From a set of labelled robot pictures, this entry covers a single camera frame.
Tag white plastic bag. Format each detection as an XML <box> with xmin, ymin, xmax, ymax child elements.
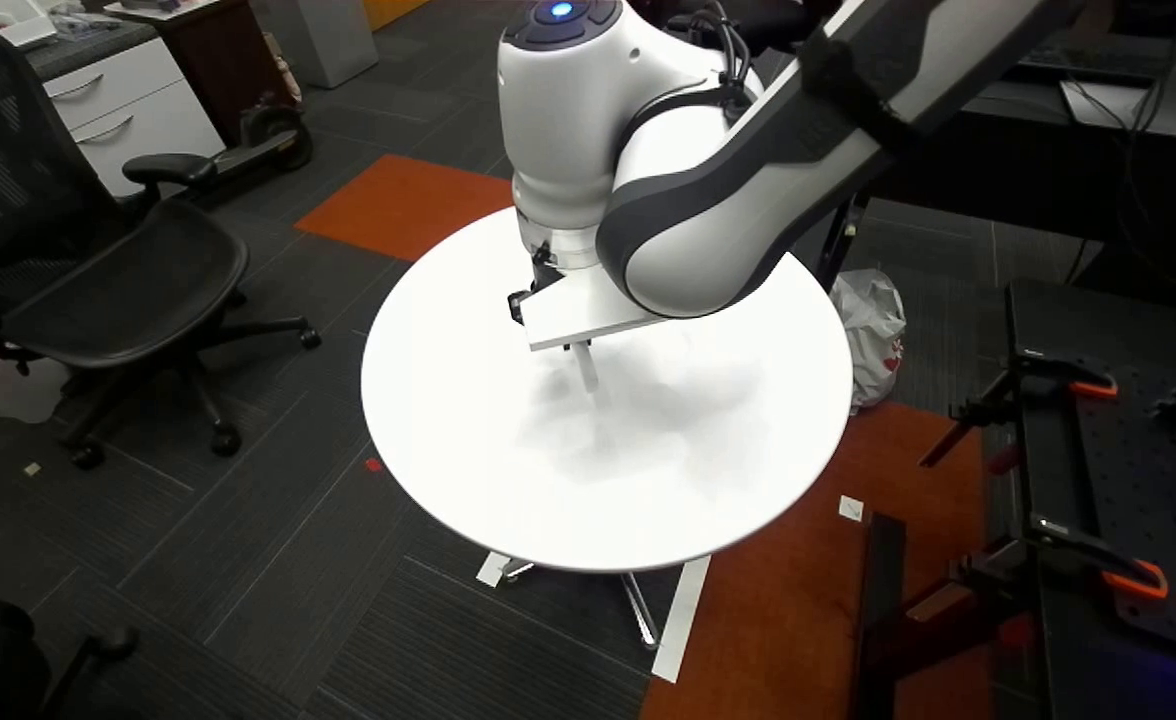
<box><xmin>834</xmin><ymin>270</ymin><xmax>907</xmax><ymax>411</ymax></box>

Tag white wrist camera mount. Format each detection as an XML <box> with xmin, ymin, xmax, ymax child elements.
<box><xmin>513</xmin><ymin>265</ymin><xmax>655</xmax><ymax>353</ymax></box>

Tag grey black work table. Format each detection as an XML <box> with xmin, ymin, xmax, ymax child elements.
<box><xmin>1010</xmin><ymin>283</ymin><xmax>1176</xmax><ymax>720</ymax></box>

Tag black office chair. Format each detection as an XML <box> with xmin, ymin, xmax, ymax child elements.
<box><xmin>0</xmin><ymin>35</ymin><xmax>319</xmax><ymax>467</ymax></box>

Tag white round table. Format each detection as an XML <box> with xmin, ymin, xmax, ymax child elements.
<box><xmin>361</xmin><ymin>213</ymin><xmax>852</xmax><ymax>573</ymax></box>

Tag white table base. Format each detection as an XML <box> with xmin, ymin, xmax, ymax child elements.
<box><xmin>473</xmin><ymin>551</ymin><xmax>711</xmax><ymax>684</ymax></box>

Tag orange handled clamp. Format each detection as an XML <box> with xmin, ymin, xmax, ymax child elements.
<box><xmin>866</xmin><ymin>515</ymin><xmax>1173</xmax><ymax>671</ymax></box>

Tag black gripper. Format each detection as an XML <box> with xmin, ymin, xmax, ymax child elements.
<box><xmin>509</xmin><ymin>242</ymin><xmax>564</xmax><ymax>325</ymax></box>

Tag white drawer cabinet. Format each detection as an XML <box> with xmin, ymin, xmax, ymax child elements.
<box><xmin>28</xmin><ymin>13</ymin><xmax>225</xmax><ymax>197</ymax></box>

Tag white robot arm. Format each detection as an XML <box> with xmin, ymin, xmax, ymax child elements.
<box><xmin>496</xmin><ymin>0</ymin><xmax>1091</xmax><ymax>339</ymax></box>

